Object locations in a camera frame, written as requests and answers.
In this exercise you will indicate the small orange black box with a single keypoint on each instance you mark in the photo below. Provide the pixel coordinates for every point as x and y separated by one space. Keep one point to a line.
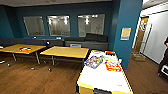
25 49

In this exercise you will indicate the brown wooden door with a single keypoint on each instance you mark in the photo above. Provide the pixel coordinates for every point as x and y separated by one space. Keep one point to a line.
140 35

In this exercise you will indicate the black and red box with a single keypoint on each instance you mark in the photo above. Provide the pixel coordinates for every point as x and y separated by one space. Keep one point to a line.
110 53

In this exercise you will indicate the black wheeled cart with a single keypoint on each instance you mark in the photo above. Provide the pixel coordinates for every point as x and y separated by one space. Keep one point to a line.
164 71

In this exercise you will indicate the yellow paper wall notice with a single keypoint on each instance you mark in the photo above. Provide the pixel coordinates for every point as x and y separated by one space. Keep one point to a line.
125 33

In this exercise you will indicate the small white slatted box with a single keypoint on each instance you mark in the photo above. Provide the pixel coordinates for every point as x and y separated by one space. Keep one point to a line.
75 45

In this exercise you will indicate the blue game box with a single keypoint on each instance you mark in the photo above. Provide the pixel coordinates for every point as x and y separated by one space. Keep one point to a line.
94 61

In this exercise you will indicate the white board game box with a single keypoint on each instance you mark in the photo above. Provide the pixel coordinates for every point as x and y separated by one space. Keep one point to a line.
110 58

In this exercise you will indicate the grey framed wall window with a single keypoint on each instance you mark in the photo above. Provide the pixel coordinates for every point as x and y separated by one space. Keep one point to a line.
34 26
91 25
58 26

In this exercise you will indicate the brown cardboard box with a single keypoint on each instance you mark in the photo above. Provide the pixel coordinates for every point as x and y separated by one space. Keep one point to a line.
138 57

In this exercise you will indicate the yellow air hockey table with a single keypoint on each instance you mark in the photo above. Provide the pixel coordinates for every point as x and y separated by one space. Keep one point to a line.
103 80

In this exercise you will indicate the yellow wooden table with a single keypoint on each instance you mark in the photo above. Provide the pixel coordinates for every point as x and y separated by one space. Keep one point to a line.
66 52
13 48

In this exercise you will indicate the white wall outlet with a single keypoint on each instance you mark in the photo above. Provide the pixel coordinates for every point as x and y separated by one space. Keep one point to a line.
120 60

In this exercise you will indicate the red board game box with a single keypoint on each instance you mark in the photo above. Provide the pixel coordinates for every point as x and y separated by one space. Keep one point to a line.
113 66

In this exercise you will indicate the dark grey long sofa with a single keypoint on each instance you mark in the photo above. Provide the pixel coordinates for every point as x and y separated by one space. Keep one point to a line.
96 40

